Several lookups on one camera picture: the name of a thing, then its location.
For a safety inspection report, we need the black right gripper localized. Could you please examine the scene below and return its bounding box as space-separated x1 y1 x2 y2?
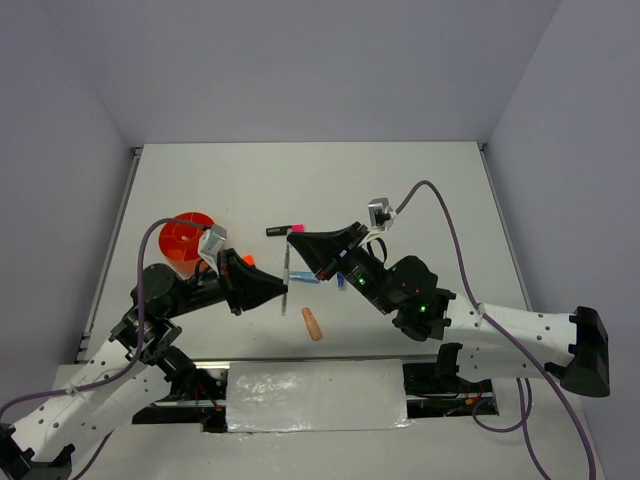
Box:
286 221 395 314

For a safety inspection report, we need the salmon pink eraser stick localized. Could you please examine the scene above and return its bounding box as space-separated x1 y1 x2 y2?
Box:
301 307 323 341

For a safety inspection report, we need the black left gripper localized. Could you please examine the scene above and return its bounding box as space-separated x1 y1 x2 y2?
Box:
166 246 288 317

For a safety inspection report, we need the light blue correction tape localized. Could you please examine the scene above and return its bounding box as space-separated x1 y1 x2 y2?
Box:
289 271 320 284

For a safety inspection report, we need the pink highlighter black body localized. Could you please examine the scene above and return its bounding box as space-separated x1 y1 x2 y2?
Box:
265 224 305 237

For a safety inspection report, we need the orange round pen holder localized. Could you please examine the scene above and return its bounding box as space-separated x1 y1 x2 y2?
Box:
158 222 203 278

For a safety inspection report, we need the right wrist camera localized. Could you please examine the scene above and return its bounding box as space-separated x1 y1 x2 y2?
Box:
368 197 397 233

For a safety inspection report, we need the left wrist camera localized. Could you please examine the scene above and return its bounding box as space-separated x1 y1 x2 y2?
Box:
197 224 227 268

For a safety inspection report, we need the green clear pen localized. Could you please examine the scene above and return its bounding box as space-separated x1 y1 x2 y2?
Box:
281 241 290 317

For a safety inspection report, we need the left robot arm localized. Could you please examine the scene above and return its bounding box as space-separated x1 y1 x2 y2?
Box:
1 249 288 479

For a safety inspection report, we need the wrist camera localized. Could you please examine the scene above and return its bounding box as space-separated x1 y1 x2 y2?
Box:
368 197 397 233
197 224 227 268

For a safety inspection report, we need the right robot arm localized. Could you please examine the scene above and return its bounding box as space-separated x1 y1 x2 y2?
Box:
287 222 611 398

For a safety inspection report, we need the silver foil covered plate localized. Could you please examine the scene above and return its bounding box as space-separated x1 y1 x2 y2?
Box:
226 359 411 433

